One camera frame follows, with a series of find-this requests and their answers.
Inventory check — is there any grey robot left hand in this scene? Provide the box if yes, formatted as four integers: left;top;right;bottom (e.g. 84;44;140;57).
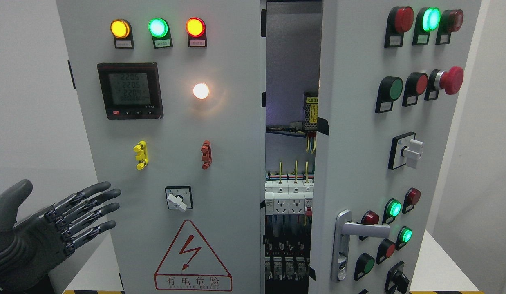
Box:
0;179;121;292

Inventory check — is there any grey cabinet door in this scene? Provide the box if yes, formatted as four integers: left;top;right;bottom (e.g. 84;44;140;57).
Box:
309;0;482;294
56;0;265;294

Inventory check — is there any green indicator lamp left door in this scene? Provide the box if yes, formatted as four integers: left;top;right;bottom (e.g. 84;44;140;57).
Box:
148;18;169;38

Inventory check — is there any red indicator lamp left door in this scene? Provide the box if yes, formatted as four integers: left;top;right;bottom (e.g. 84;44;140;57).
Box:
186;17;206;38

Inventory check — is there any red electric hazard warning sticker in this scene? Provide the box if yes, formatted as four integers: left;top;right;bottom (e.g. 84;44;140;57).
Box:
154;220;233;292

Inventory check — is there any black digital power meter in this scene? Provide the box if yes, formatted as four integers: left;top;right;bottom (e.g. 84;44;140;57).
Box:
97;62;163;120

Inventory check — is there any white glowing indicator lamp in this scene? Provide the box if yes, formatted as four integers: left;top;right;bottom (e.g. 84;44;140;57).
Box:
193;82;210;99

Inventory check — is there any yellow indicator lamp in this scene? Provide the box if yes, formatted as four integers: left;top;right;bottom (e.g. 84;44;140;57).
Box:
110;19;131;39

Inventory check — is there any white socket breaker row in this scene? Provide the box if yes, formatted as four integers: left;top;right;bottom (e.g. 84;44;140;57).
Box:
265;179;314;216

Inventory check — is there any metal mesh power supply module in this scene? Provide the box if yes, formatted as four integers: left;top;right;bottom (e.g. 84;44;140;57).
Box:
303;91;318;131

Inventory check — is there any red mushroom emergency stop button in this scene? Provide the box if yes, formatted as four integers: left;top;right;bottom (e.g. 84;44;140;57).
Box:
424;66;464;101

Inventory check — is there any white rotary selector switch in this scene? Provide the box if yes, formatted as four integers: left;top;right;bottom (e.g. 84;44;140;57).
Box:
165;186;193;212

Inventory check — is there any red terminal post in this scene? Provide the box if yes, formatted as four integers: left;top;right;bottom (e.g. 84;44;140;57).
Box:
201;141;212;170

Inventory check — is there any silver door lever handle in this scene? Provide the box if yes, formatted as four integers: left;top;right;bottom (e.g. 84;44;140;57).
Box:
330;210;390;282

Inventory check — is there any white knob selector switch right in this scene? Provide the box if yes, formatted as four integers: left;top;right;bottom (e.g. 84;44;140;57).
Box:
388;132;424;170

